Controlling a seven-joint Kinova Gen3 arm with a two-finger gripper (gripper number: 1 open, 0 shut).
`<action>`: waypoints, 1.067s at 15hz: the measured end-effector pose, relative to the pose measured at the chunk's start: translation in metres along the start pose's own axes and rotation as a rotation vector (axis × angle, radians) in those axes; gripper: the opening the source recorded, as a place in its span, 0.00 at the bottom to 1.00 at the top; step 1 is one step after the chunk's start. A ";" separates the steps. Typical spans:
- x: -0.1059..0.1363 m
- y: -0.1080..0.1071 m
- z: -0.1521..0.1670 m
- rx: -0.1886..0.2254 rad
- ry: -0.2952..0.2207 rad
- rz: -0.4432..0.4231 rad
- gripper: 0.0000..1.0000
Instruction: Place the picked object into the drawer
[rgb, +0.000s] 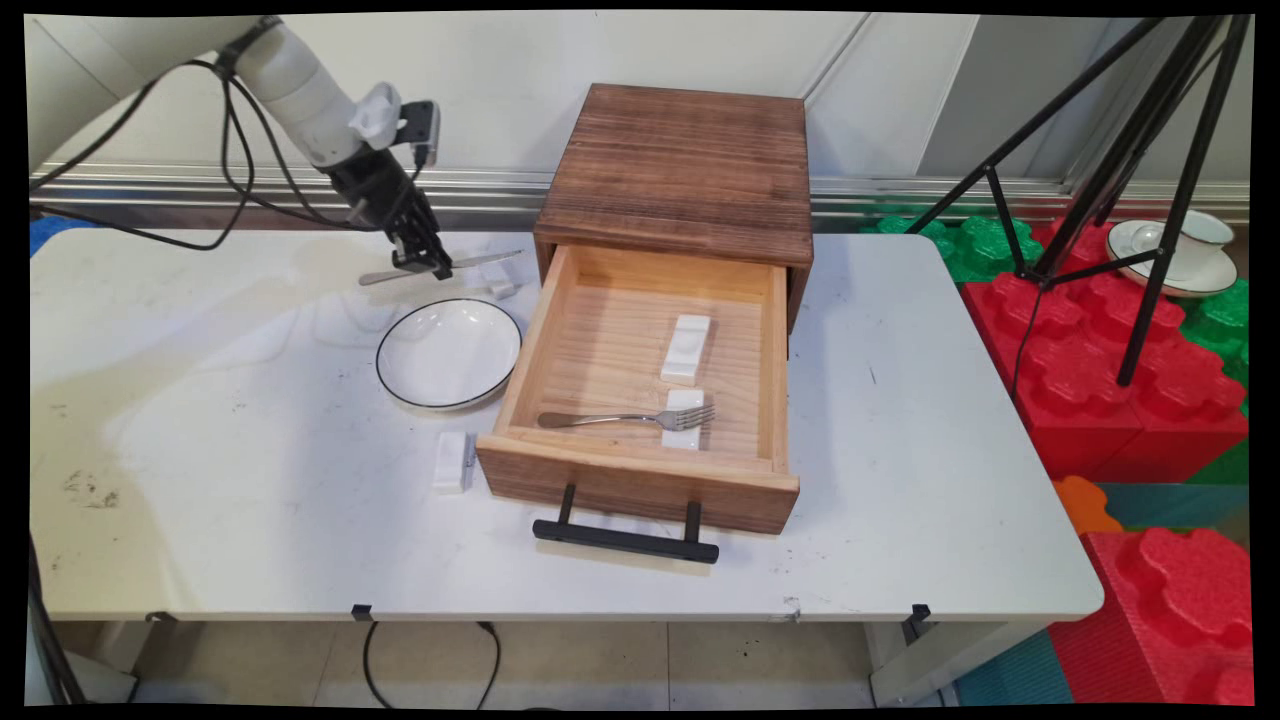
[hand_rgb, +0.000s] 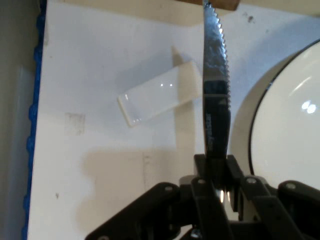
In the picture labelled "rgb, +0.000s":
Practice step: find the white saucer dark rim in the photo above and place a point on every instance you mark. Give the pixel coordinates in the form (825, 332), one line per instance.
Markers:
(1205, 285)

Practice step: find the large red foam block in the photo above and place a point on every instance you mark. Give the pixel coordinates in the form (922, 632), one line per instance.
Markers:
(1080, 370)

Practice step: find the black tripod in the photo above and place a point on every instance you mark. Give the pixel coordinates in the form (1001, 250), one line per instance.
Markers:
(1165, 200)

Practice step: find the silver table knife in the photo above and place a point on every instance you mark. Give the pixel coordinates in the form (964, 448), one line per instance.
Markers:
(480, 262)

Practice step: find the orange foam piece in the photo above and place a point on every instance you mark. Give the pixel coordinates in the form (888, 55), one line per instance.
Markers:
(1085, 505)

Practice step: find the dark wooden drawer cabinet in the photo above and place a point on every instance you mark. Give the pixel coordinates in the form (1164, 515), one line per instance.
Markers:
(680, 170)

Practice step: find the metal wall rail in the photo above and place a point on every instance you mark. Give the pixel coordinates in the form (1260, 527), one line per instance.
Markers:
(700, 195)

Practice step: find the white teacup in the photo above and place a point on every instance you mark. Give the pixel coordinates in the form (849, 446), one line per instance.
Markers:
(1195, 245)

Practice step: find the green foam block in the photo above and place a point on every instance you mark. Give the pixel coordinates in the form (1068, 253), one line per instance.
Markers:
(975, 245)
(1222, 325)

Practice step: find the white table leg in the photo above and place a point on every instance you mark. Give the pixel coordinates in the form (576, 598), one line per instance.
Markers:
(930, 665)

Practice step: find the blue foam piece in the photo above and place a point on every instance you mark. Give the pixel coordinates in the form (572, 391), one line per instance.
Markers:
(50, 232)

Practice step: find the teal foam mat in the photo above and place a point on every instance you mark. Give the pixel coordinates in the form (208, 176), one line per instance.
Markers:
(1170, 505)

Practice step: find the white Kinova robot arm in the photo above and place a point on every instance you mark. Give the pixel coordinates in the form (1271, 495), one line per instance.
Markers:
(290, 85)

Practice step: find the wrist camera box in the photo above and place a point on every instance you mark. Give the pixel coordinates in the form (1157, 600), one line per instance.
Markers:
(422, 125)

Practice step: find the silver fork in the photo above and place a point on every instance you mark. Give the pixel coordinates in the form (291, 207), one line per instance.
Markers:
(620, 418)

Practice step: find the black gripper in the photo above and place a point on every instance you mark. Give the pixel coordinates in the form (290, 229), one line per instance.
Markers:
(375, 185)

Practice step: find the white ceramic cutlery rest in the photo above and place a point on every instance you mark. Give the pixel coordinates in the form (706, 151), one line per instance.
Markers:
(452, 462)
(686, 348)
(682, 438)
(502, 288)

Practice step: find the white bowl black rim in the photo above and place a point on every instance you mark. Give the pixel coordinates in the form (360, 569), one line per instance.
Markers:
(448, 355)

